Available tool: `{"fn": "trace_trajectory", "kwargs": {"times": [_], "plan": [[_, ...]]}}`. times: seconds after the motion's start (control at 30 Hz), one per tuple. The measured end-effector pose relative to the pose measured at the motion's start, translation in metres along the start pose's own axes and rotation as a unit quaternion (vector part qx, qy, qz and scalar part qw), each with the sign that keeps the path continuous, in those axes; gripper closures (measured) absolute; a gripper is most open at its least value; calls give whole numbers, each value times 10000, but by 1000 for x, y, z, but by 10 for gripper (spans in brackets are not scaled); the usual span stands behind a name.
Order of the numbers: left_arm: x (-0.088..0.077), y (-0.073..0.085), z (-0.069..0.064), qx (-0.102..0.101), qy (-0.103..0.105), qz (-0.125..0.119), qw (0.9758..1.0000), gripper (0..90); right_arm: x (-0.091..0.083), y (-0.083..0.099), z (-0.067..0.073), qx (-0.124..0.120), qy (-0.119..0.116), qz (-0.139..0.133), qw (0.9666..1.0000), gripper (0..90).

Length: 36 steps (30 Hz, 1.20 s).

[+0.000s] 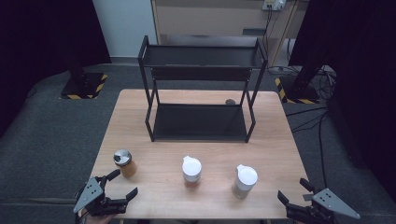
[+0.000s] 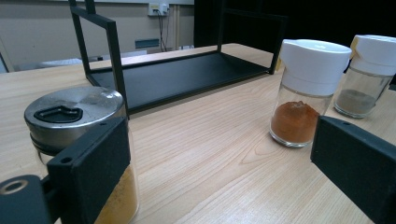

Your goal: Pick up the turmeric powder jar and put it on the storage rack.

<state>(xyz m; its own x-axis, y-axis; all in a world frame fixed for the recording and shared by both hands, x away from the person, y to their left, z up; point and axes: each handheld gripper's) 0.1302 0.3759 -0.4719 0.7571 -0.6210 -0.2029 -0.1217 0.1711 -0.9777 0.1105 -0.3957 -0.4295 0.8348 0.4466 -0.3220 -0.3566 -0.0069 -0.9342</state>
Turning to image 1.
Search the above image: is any white power strip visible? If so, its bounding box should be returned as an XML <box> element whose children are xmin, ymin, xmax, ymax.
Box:
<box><xmin>262</xmin><ymin>0</ymin><xmax>287</xmax><ymax>12</ymax></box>

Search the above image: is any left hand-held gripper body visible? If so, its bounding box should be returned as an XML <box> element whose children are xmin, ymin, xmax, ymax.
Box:
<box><xmin>73</xmin><ymin>176</ymin><xmax>129</xmax><ymax>217</ymax></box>

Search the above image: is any white-lid jar of grey spice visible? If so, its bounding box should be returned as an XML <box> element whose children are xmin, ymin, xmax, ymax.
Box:
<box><xmin>232</xmin><ymin>163</ymin><xmax>259</xmax><ymax>200</ymax></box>

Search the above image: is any tangle of black cables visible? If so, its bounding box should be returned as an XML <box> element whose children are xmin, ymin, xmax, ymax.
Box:
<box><xmin>316</xmin><ymin>65</ymin><xmax>338</xmax><ymax>101</ymax></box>

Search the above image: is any white-lid jar of red-brown spice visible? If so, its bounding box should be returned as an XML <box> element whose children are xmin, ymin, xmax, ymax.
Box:
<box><xmin>181</xmin><ymin>155</ymin><xmax>203</xmax><ymax>190</ymax></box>

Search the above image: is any black metal two-tier rack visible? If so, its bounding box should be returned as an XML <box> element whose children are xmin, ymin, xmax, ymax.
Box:
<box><xmin>137</xmin><ymin>35</ymin><xmax>269</xmax><ymax>144</ymax></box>

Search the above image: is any long black floor cable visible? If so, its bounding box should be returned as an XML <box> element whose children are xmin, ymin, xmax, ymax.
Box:
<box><xmin>317</xmin><ymin>111</ymin><xmax>335</xmax><ymax>190</ymax></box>

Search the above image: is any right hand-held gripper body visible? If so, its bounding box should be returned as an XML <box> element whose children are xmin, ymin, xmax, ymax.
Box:
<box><xmin>286</xmin><ymin>188</ymin><xmax>361</xmax><ymax>224</ymax></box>

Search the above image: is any black stand base, striped edge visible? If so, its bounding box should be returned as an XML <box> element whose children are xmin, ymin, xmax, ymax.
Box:
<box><xmin>59</xmin><ymin>72</ymin><xmax>109</xmax><ymax>101</ymax></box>
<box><xmin>274</xmin><ymin>76</ymin><xmax>321</xmax><ymax>105</ymax></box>

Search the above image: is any dark curtain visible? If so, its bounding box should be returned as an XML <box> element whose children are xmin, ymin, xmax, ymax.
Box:
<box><xmin>0</xmin><ymin>0</ymin><xmax>112</xmax><ymax>138</ymax></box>
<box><xmin>288</xmin><ymin>0</ymin><xmax>396</xmax><ymax>195</ymax></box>

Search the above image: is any beige wooden cabinet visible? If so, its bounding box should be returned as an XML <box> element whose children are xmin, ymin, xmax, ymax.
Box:
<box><xmin>150</xmin><ymin>0</ymin><xmax>302</xmax><ymax>66</ymax></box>

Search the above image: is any person's left hand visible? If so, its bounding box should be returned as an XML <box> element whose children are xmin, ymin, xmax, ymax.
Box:
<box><xmin>83</xmin><ymin>213</ymin><xmax>118</xmax><ymax>224</ymax></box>

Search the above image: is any silver-lid jar of orange spice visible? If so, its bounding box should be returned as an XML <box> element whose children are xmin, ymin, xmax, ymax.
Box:
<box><xmin>112</xmin><ymin>148</ymin><xmax>138</xmax><ymax>179</ymax></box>

